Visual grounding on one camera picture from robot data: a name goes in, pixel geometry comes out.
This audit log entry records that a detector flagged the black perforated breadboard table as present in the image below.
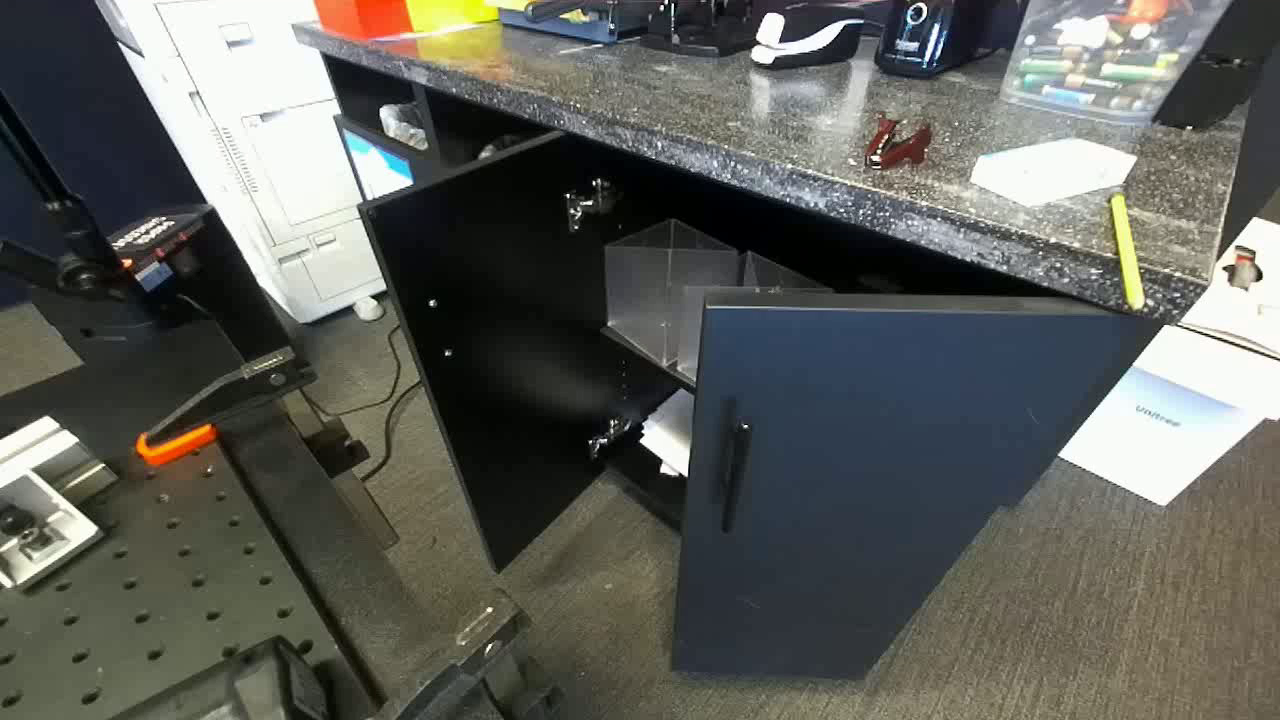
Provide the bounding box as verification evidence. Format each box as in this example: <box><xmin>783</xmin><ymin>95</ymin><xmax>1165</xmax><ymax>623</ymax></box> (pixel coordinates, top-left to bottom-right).
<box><xmin>0</xmin><ymin>450</ymin><xmax>369</xmax><ymax>720</ymax></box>

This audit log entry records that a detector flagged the yellow box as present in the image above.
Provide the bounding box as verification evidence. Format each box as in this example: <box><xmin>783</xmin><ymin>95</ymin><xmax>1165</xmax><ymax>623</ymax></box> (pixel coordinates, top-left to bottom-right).
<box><xmin>404</xmin><ymin>0</ymin><xmax>501</xmax><ymax>32</ymax></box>

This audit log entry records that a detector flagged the white paper in cabinet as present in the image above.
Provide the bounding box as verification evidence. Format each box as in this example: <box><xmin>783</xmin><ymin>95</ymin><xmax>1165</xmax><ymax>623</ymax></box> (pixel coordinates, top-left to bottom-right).
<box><xmin>640</xmin><ymin>392</ymin><xmax>695</xmax><ymax>476</ymax></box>

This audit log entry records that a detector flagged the clear acrylic box in cabinet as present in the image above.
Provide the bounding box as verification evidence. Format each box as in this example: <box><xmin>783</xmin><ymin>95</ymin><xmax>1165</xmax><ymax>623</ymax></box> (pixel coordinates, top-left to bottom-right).
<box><xmin>605</xmin><ymin>219</ymin><xmax>817</xmax><ymax>381</ymax></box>

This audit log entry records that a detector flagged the black and white stapler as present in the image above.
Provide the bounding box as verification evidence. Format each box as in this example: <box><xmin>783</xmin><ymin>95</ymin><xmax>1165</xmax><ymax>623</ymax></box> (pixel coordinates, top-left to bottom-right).
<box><xmin>749</xmin><ymin>9</ymin><xmax>868</xmax><ymax>70</ymax></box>

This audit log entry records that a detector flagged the black cable on floor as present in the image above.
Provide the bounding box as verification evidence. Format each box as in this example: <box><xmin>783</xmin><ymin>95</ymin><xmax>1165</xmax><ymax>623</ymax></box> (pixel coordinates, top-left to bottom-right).
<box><xmin>300</xmin><ymin>315</ymin><xmax>427</xmax><ymax>483</ymax></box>

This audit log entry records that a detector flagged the clear plastic box of items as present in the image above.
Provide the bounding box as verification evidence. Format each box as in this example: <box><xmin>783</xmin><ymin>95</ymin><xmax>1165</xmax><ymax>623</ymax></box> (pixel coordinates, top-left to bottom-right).
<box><xmin>1004</xmin><ymin>0</ymin><xmax>1231</xmax><ymax>119</ymax></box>

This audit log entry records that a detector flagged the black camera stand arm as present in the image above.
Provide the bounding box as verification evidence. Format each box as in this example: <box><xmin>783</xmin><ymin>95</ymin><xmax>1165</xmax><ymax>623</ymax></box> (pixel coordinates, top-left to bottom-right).
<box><xmin>0</xmin><ymin>101</ymin><xmax>213</xmax><ymax>300</ymax></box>

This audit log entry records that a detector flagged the dark red binder clip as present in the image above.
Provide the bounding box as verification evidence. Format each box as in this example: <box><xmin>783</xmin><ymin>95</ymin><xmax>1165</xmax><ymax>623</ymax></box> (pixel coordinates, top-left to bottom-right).
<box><xmin>865</xmin><ymin>117</ymin><xmax>932</xmax><ymax>168</ymax></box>

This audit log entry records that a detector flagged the blue cabinet door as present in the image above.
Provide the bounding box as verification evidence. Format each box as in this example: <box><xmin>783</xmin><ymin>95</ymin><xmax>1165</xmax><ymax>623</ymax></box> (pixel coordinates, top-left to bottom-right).
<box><xmin>671</xmin><ymin>296</ymin><xmax>1151</xmax><ymax>680</ymax></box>

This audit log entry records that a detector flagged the black mug with logo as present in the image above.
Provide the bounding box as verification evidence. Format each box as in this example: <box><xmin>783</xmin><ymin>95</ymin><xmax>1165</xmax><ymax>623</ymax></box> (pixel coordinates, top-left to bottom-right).
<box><xmin>877</xmin><ymin>0</ymin><xmax>958</xmax><ymax>80</ymax></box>

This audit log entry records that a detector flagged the yellow pencil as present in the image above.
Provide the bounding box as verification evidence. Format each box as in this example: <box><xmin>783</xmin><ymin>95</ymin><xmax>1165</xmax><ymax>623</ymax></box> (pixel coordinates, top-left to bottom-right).
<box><xmin>1109</xmin><ymin>194</ymin><xmax>1147</xmax><ymax>314</ymax></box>

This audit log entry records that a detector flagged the silver metal bracket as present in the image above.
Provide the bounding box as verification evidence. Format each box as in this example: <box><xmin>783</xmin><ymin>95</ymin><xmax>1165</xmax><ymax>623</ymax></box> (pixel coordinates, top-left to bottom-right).
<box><xmin>0</xmin><ymin>415</ymin><xmax>121</xmax><ymax>591</ymax></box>

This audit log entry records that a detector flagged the black door handle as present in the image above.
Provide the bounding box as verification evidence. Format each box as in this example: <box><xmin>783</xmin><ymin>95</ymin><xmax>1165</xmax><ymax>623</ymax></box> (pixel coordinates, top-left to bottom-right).
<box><xmin>719</xmin><ymin>421</ymin><xmax>750</xmax><ymax>531</ymax></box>

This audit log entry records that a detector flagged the orange handled clamp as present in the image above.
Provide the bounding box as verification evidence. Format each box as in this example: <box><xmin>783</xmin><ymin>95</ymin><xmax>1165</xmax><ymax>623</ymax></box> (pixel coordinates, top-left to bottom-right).
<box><xmin>133</xmin><ymin>425</ymin><xmax>216</xmax><ymax>469</ymax></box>

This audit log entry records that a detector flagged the white document on floor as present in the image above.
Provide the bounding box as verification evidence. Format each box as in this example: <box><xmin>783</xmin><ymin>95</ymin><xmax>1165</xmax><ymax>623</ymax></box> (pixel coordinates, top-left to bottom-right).
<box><xmin>1060</xmin><ymin>328</ymin><xmax>1280</xmax><ymax>507</ymax></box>

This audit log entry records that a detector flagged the blue tray on counter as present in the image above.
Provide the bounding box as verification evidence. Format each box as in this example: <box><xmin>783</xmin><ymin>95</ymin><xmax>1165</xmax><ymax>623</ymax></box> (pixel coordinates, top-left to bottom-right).
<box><xmin>501</xmin><ymin>0</ymin><xmax>649</xmax><ymax>46</ymax></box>

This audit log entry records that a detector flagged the black open cabinet door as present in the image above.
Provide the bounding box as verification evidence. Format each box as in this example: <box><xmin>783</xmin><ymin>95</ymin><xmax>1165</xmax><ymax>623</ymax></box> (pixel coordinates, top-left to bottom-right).
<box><xmin>360</xmin><ymin>128</ymin><xmax>687</xmax><ymax>575</ymax></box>

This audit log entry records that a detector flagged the penguin picture paper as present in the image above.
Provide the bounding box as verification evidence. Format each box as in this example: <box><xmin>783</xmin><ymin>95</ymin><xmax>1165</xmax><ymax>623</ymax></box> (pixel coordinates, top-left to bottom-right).
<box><xmin>1184</xmin><ymin>218</ymin><xmax>1280</xmax><ymax>353</ymax></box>

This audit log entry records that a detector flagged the white paper pad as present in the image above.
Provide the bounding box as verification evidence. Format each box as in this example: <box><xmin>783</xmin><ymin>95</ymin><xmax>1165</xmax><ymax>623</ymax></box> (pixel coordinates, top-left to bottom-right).
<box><xmin>972</xmin><ymin>140</ymin><xmax>1137</xmax><ymax>207</ymax></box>

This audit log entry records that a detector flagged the white filing cabinet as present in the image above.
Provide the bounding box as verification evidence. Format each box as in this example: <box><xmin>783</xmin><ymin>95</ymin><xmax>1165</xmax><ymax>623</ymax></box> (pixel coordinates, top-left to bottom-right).
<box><xmin>121</xmin><ymin>0</ymin><xmax>384</xmax><ymax>326</ymax></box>

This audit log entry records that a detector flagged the orange box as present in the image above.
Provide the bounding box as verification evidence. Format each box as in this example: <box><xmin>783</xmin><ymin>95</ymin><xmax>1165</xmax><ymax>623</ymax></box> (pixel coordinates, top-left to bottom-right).
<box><xmin>313</xmin><ymin>0</ymin><xmax>406</xmax><ymax>39</ymax></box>

